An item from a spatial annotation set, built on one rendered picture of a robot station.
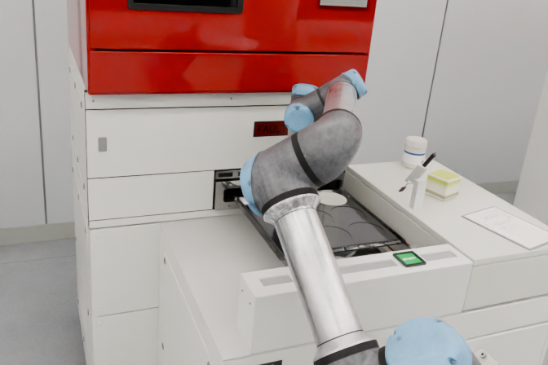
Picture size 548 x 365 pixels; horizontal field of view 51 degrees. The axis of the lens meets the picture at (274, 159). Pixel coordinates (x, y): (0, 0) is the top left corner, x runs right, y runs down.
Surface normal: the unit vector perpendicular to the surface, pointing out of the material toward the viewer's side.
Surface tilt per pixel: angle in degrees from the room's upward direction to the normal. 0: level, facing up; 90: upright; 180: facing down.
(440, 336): 34
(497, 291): 90
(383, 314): 90
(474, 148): 90
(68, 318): 0
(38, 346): 0
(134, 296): 90
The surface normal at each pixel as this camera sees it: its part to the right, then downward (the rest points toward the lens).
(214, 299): 0.08, -0.93
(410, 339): -0.44, -0.73
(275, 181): -0.29, -0.33
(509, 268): 0.38, 0.36
